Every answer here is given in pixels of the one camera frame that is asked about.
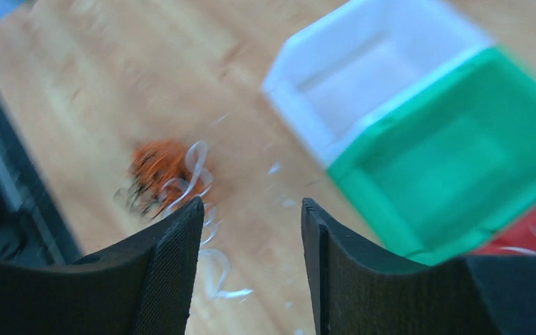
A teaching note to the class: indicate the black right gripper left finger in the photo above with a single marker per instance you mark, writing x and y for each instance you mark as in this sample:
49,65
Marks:
140,285

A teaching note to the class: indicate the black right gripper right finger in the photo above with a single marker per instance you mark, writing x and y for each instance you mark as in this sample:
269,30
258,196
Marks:
358,287

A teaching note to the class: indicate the green plastic bin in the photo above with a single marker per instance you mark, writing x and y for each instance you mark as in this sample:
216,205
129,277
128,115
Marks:
443,172

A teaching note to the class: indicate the white plastic bin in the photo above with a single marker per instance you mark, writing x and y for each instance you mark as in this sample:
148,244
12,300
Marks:
342,73

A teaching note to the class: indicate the black mounting rail base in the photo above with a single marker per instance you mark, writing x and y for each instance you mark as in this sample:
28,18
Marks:
32,231

